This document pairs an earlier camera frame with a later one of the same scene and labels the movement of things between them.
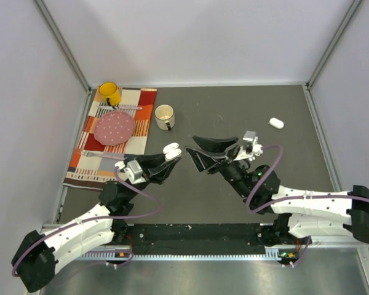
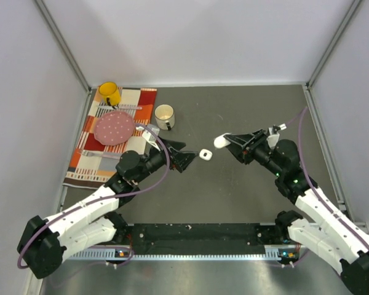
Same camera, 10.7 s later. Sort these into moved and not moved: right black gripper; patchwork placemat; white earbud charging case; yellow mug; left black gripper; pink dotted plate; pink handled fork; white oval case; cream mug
Moved: left black gripper; white earbud charging case; right black gripper; white oval case
Not moved: yellow mug; pink dotted plate; patchwork placemat; pink handled fork; cream mug
